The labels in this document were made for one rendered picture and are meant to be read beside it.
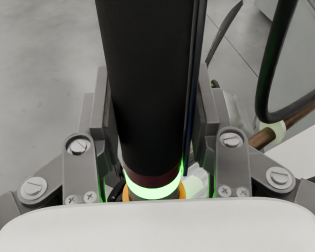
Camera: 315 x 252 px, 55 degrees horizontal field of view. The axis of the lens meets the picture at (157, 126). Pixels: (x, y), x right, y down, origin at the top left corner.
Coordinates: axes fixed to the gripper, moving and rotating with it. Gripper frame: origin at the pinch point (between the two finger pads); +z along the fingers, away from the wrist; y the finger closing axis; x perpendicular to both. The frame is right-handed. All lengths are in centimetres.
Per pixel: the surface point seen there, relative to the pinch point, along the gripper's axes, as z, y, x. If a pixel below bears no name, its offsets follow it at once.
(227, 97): 39, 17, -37
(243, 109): 37, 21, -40
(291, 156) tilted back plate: 23, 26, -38
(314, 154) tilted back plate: 20.6, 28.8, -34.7
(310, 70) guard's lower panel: 93, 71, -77
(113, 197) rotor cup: 13.2, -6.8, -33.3
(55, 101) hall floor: 160, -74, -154
